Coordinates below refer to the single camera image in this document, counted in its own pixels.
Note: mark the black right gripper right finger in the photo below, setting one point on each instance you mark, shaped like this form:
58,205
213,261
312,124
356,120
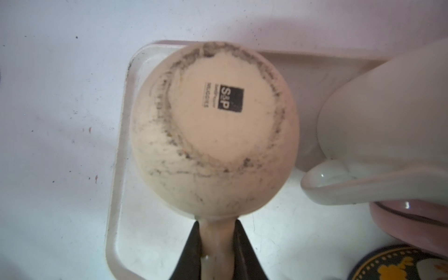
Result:
246,263

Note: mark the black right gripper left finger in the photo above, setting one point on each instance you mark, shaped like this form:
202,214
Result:
189,263

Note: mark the beige rectangular tray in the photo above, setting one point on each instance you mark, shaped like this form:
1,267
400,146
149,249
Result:
293,238

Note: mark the cream speckled round mug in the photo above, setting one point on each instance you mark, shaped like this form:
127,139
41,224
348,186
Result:
215,133

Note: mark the white ceramic mug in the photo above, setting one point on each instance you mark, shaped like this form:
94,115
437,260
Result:
385,134

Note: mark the black patterned mug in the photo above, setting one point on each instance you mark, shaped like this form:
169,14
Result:
400,262

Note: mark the pink ceramic mug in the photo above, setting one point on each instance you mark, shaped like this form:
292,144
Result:
418,223

